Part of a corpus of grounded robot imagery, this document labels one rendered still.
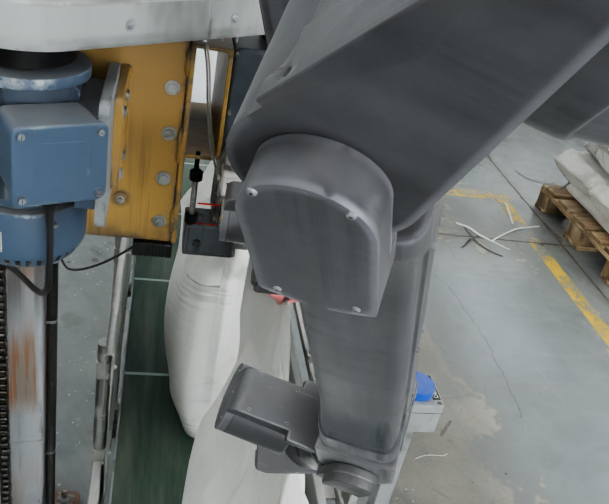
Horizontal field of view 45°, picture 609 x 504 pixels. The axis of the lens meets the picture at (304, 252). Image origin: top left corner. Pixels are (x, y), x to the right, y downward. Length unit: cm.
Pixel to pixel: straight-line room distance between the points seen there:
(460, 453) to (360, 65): 234
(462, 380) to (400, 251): 253
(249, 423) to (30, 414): 91
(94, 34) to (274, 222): 67
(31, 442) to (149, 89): 75
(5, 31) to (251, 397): 45
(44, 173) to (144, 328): 125
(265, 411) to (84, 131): 38
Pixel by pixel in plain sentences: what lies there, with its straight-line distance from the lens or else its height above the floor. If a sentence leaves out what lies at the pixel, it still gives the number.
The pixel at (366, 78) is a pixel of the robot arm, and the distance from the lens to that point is 17.
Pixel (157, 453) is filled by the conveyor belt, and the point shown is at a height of 38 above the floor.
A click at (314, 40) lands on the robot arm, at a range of 18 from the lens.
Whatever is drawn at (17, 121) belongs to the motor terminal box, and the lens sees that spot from 82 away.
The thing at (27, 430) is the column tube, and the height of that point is 56.
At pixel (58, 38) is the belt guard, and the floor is 138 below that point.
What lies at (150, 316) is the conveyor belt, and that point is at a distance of 208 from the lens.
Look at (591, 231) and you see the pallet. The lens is 396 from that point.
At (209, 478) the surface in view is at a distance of 108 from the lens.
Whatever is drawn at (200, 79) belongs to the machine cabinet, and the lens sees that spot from 393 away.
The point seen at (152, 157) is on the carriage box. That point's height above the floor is 116.
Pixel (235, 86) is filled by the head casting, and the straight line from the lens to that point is 105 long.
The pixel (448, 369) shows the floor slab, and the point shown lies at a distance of 279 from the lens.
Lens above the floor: 162
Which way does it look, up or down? 30 degrees down
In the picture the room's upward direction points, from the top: 12 degrees clockwise
